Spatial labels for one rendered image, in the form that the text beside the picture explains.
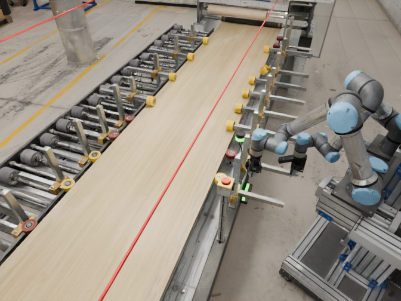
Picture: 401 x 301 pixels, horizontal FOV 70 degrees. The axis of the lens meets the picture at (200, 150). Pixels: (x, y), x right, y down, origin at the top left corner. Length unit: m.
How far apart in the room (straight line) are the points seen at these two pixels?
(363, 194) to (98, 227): 1.35
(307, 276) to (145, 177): 1.34
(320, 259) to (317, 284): 0.21
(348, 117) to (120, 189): 1.31
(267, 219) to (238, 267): 0.55
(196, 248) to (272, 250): 0.95
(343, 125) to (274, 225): 1.64
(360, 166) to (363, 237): 0.44
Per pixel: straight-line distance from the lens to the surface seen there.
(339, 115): 1.32
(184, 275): 1.81
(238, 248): 2.62
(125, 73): 3.27
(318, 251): 2.51
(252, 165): 1.68
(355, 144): 1.41
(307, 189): 3.16
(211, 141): 2.11
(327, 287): 2.38
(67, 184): 1.99
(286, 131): 1.62
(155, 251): 1.57
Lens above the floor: 2.27
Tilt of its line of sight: 42 degrees down
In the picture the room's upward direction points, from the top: straight up
